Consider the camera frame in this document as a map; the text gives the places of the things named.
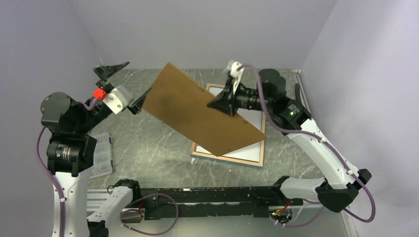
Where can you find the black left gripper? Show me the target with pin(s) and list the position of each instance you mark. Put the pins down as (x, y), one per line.
(106, 71)

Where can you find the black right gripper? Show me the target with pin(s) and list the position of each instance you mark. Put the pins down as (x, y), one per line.
(222, 101)

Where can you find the brown frame backing board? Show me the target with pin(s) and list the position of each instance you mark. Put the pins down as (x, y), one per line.
(181, 103)

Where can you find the blue wooden picture frame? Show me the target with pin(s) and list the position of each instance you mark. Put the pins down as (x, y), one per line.
(229, 160)

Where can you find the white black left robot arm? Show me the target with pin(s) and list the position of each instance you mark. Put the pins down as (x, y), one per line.
(70, 158)

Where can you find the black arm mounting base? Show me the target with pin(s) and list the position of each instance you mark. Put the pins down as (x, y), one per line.
(258, 202)

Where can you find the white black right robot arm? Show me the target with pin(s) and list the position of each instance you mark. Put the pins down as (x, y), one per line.
(341, 181)

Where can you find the clear plastic screw box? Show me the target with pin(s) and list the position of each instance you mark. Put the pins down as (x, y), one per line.
(102, 157)

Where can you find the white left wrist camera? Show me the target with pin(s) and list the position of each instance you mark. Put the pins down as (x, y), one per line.
(116, 100)

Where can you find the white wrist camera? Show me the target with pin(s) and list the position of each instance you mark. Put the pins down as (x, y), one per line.
(116, 100)
(234, 68)

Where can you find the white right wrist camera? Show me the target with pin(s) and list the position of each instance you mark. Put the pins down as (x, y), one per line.
(234, 68)

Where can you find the aluminium extrusion rail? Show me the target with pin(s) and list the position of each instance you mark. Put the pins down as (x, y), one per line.
(95, 198)

